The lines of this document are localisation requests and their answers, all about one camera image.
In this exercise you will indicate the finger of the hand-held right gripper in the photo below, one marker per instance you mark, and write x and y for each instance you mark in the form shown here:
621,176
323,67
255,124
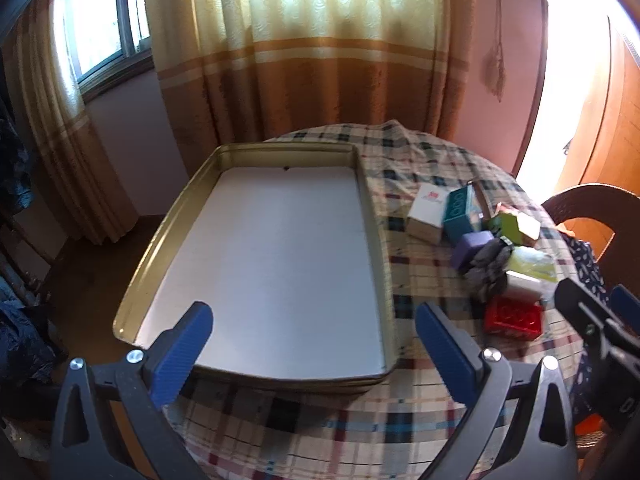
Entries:
625,305
580,305

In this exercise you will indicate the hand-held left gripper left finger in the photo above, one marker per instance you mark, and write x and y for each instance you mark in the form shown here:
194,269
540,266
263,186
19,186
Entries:
182,355

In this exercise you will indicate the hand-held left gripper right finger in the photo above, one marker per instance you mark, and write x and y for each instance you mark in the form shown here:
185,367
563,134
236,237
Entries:
450,355

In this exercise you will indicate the white charger plug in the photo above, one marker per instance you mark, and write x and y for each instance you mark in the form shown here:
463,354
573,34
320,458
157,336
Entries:
522,287

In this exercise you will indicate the green floss pick packet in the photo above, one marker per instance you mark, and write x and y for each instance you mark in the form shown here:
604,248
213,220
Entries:
532,262

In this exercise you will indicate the red building block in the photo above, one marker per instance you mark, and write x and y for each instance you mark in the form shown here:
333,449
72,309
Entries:
512,317

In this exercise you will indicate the black hair clip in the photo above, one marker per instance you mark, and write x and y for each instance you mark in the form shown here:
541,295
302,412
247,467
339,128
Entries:
487,267

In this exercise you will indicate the green building block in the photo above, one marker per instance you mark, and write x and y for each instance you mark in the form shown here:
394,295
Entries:
517,227

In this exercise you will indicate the purple box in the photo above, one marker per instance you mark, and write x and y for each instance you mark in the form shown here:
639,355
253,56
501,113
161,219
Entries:
472,247

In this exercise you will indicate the gold metal tray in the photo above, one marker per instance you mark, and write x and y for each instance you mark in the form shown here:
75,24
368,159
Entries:
275,260

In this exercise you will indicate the teal building block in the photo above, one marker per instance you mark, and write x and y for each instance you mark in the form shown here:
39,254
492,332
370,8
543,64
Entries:
457,215

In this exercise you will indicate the copper tin box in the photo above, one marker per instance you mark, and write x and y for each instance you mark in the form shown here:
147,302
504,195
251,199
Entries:
482,200

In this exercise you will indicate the brown wicker chair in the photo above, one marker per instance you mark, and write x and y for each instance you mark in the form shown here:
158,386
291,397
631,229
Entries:
590,200

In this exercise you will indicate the white box with red label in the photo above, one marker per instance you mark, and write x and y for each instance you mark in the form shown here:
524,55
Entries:
425,210

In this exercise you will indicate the dark blue cloth pile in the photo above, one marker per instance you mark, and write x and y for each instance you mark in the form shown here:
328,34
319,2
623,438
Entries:
25,345

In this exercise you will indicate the wardrobe sticker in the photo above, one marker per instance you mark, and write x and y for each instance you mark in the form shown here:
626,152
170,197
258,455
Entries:
567,147

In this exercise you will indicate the wooden wardrobe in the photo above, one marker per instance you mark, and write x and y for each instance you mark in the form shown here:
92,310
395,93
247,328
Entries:
610,135

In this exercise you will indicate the dark wooden chair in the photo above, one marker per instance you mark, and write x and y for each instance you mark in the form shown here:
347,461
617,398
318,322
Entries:
20,245

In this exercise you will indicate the narrow yellow orange curtain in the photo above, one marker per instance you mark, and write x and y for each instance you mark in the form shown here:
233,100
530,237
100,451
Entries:
65,160

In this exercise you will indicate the hanging dark blue garment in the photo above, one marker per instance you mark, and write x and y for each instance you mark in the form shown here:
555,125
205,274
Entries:
12,160

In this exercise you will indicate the wide yellow orange curtain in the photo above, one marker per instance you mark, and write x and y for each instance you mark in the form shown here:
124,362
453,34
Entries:
310,60

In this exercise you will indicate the window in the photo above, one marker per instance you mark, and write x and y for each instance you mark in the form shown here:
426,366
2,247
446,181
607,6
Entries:
100,20

